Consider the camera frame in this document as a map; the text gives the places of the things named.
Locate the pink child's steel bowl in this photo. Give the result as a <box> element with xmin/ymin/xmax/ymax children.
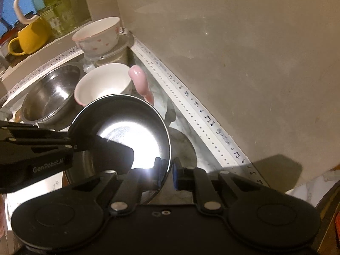
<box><xmin>63</xmin><ymin>64</ymin><xmax>173</xmax><ymax>192</ymax></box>

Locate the large stainless steel bowl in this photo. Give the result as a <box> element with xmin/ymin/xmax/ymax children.
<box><xmin>19</xmin><ymin>63</ymin><xmax>84</xmax><ymax>126</ymax></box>

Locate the white ceramic floral bowl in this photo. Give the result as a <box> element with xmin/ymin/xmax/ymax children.
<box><xmin>74</xmin><ymin>63</ymin><xmax>133</xmax><ymax>106</ymax></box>

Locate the white music-note edge strip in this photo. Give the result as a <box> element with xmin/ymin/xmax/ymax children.
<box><xmin>0</xmin><ymin>35</ymin><xmax>269</xmax><ymax>188</ymax></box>

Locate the clear plastic lidded container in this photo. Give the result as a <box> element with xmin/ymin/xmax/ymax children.
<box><xmin>84</xmin><ymin>32</ymin><xmax>134</xmax><ymax>67</ymax></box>

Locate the yellow ceramic mug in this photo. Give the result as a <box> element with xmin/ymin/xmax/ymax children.
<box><xmin>8</xmin><ymin>17</ymin><xmax>53</xmax><ymax>56</ymax></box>

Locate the white floral bowl on container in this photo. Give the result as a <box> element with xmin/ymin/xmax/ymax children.
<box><xmin>72</xmin><ymin>17</ymin><xmax>120</xmax><ymax>56</ymax></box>

